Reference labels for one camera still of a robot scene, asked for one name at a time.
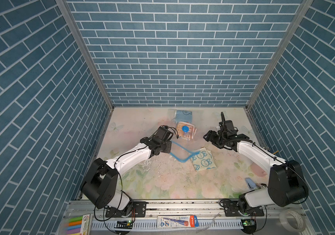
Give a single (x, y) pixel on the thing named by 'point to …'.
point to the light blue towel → (183, 116)
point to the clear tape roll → (292, 220)
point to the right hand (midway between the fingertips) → (208, 138)
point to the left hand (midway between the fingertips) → (171, 145)
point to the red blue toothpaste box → (177, 221)
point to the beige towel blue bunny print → (203, 160)
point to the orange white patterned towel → (188, 135)
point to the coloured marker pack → (80, 225)
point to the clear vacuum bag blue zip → (183, 150)
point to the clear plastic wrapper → (204, 227)
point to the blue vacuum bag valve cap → (185, 129)
